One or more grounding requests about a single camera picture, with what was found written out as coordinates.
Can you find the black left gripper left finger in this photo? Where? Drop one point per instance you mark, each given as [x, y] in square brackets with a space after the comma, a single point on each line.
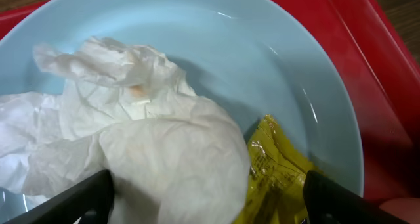
[89, 201]

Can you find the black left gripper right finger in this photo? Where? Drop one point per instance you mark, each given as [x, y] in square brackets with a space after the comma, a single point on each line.
[328, 202]

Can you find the yellow snack wrapper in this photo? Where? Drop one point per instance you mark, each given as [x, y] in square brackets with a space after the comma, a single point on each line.
[277, 177]

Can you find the pink plastic cup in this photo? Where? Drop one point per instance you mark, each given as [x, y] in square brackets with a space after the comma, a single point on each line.
[406, 209]

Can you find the white tissue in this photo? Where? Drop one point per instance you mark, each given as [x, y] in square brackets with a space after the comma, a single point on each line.
[174, 156]

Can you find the light blue plate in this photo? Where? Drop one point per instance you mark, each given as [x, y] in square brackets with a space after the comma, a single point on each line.
[188, 104]

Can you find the red plastic tray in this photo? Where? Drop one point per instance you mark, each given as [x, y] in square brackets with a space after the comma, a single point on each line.
[377, 86]

